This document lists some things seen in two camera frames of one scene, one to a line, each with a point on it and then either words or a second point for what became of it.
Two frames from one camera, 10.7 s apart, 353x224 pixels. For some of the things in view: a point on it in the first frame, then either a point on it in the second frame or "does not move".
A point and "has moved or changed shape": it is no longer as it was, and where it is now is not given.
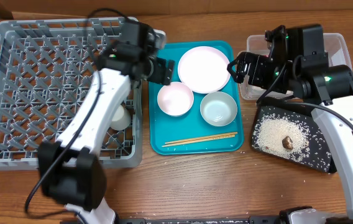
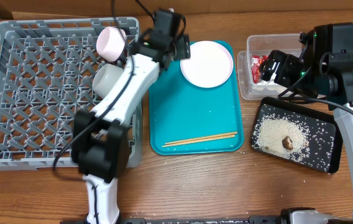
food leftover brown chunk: [287, 142] does not move
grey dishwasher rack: [37, 75] does not move
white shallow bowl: [175, 99] to [110, 43]
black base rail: [250, 219] does not move
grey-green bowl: [219, 109] has moved or changed shape
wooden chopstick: [201, 137] does not move
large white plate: [203, 70] has moved or changed shape
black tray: [288, 130] does not move
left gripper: [157, 75] to [184, 45]
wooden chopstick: [199, 140] does not move
